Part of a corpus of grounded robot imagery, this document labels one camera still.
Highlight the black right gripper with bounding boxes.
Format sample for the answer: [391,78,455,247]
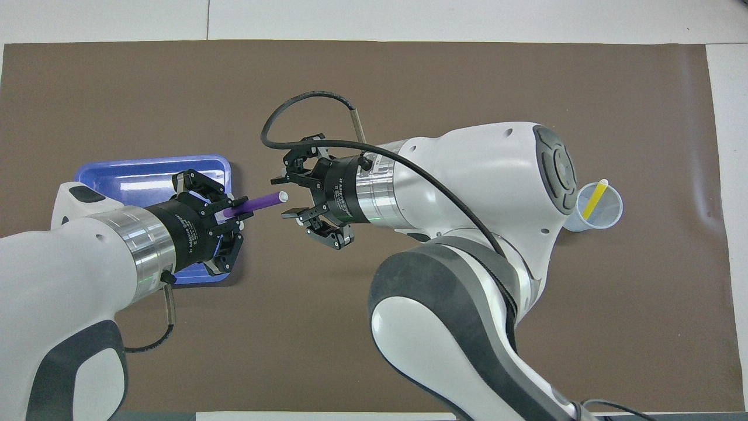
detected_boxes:
[269,134,367,251]

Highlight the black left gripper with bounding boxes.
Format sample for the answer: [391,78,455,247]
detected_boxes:
[143,169,254,277]

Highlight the purple marker pen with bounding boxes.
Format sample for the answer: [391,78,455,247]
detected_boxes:
[215,191,289,222]

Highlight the green marker pen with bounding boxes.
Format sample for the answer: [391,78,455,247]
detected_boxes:
[583,179,610,221]

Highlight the blue plastic tray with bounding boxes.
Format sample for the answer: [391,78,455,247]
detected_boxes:
[74,154,234,286]

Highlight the brown table mat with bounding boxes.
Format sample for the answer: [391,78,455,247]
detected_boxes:
[0,40,746,413]

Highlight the translucent plastic cup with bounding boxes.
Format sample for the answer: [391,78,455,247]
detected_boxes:
[563,181,624,233]

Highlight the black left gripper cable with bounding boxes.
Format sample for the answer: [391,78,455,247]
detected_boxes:
[122,271,177,354]

